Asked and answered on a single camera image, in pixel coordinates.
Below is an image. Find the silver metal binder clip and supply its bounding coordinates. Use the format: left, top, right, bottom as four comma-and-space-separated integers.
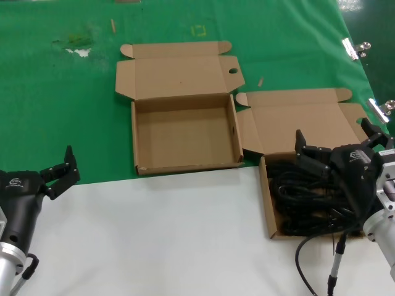
341, 37, 372, 61
365, 97, 395, 125

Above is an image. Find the cardboard box with round hole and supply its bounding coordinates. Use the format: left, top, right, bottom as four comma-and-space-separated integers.
114, 41, 246, 177

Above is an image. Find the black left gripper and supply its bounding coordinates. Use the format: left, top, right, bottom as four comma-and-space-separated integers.
0, 145, 81, 258

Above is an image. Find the cable with silver connector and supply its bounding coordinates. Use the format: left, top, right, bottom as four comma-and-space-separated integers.
326, 232, 349, 296

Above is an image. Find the green table cloth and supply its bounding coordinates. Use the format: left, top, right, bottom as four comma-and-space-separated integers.
0, 0, 393, 189

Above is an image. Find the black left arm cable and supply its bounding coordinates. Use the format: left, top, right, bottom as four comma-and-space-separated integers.
7, 252, 40, 296

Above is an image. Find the black curved right arm cable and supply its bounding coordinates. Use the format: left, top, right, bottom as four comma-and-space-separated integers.
295, 226, 362, 296

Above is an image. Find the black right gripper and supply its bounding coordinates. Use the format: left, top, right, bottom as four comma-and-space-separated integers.
294, 118, 395, 217

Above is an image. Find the large black power cable bundle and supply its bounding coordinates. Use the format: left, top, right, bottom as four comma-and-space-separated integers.
270, 177, 356, 218

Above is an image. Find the black cable bundle with ferrite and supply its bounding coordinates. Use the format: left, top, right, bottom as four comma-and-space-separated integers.
279, 214, 367, 238

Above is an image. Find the cardboard box with notched flap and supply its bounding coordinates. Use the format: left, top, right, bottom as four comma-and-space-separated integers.
235, 88, 381, 240

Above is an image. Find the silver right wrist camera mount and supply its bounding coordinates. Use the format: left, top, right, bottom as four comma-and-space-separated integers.
374, 137, 395, 212

